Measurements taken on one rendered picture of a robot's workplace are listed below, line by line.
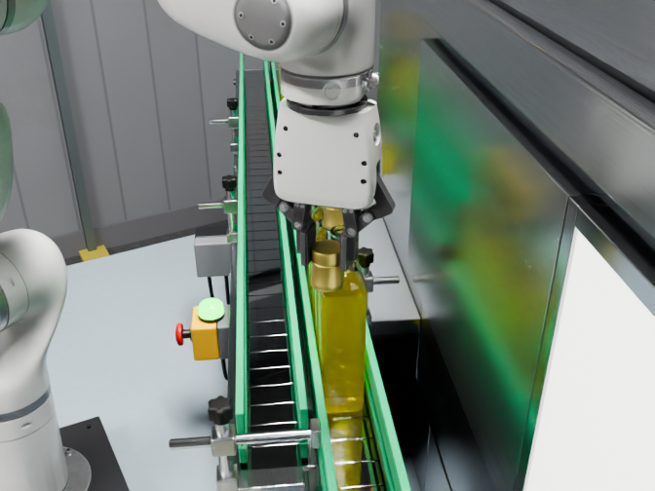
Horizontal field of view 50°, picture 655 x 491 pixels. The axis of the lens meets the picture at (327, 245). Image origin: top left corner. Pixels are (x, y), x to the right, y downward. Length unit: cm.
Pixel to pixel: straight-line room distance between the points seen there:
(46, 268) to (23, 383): 16
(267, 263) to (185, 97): 224
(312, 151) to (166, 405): 88
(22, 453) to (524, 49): 88
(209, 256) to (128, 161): 204
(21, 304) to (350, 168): 55
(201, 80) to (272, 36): 291
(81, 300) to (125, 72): 171
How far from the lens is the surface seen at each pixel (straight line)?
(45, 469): 118
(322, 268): 72
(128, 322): 169
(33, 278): 105
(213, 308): 121
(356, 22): 61
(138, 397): 148
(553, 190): 55
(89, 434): 135
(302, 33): 53
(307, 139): 65
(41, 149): 336
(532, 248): 59
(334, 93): 61
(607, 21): 55
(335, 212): 86
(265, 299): 117
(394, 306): 116
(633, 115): 46
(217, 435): 81
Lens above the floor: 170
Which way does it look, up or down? 30 degrees down
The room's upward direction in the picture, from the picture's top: straight up
